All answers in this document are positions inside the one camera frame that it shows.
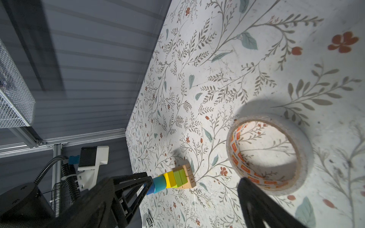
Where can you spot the dark blue round block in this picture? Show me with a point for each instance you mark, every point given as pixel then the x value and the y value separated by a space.
pixel 151 189

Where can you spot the natural wood block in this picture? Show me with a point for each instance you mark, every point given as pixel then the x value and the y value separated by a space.
pixel 190 184
pixel 186 167

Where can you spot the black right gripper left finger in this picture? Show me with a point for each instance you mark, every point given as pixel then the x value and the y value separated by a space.
pixel 93 210

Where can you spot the white wire basket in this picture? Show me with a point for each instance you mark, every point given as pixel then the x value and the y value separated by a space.
pixel 17 103

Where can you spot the teal round block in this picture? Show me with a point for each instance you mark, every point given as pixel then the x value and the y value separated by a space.
pixel 159 183

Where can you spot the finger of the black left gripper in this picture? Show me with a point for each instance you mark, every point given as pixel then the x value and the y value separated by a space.
pixel 129 191

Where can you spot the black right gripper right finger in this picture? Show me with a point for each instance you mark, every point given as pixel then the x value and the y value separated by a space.
pixel 259 209

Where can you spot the long green block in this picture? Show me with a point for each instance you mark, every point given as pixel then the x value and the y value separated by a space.
pixel 183 177

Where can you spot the clear tape roll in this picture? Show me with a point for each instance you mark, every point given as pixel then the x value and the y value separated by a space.
pixel 272 152

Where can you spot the green cube block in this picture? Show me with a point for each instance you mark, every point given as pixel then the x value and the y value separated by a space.
pixel 178 180

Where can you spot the long yellow block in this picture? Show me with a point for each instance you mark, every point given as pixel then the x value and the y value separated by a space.
pixel 170 180

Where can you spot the white stapler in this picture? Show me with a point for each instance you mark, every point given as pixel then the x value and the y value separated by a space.
pixel 148 221

